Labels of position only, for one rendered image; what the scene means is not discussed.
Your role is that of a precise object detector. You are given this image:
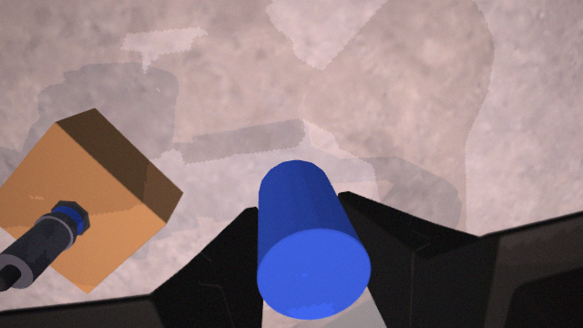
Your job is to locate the orange square block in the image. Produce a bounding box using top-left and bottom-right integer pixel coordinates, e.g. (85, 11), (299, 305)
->
(0, 108), (183, 294)

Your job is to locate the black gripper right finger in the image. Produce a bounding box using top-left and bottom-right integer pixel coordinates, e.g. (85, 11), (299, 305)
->
(338, 191), (583, 328)

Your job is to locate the blue cylinder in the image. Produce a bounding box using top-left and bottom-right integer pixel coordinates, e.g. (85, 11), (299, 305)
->
(257, 159), (371, 320)

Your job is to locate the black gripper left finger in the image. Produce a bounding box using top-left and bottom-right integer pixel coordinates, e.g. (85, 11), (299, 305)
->
(0, 207), (263, 328)

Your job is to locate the black marker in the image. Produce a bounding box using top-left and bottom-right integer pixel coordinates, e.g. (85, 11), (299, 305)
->
(0, 204), (87, 292)

